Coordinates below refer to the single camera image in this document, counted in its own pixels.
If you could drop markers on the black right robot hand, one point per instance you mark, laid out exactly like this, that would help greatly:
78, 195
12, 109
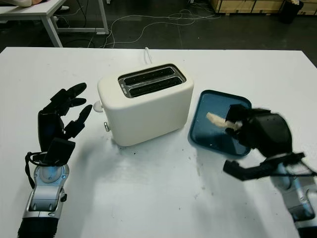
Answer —
270, 134

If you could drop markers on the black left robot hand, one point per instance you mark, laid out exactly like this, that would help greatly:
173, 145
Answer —
49, 129

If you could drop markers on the white toaster lever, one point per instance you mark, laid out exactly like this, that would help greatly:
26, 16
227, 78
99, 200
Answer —
97, 107

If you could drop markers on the slice of bread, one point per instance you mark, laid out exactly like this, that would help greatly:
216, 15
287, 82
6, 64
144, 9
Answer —
218, 121

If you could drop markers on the cream white toaster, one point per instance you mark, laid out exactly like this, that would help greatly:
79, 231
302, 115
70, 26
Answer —
143, 121

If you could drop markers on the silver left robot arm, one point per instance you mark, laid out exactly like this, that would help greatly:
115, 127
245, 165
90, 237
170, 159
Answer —
47, 196

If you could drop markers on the blue plastic tray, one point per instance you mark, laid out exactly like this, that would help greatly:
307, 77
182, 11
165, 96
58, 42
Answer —
210, 134

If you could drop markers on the white desk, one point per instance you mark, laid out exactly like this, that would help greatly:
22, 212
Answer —
29, 10

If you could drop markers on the black trash bin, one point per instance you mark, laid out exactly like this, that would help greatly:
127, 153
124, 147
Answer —
292, 13

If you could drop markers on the wooden crate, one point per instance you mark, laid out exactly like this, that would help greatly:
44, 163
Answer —
247, 5
309, 6

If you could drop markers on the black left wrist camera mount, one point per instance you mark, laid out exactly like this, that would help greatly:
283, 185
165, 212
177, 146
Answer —
60, 151

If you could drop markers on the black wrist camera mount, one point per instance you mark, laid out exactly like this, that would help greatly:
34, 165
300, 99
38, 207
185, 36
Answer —
60, 151
250, 172

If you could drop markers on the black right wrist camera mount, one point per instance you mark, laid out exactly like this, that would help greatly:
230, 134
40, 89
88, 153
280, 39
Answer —
250, 172

